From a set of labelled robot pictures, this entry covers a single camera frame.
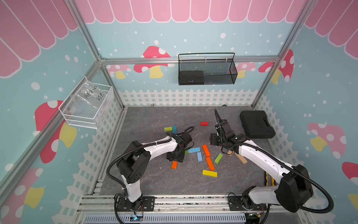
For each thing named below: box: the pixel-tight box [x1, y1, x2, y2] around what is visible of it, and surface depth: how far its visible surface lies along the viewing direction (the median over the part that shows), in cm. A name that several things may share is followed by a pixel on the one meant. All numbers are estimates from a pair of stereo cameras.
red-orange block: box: [201, 144, 212, 158], surface depth 96 cm
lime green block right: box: [213, 153, 224, 164], surface depth 91 cm
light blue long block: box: [188, 147, 201, 153], surface depth 96 cm
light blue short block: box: [196, 152, 203, 162], surface depth 93 cm
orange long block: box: [171, 160, 179, 170], surface depth 89 cm
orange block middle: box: [204, 152, 216, 172], surface depth 91 cm
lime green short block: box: [164, 126, 173, 133], surface depth 108 cm
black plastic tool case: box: [239, 110, 276, 139], surface depth 104 cm
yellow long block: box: [201, 168, 218, 178], surface depth 87 cm
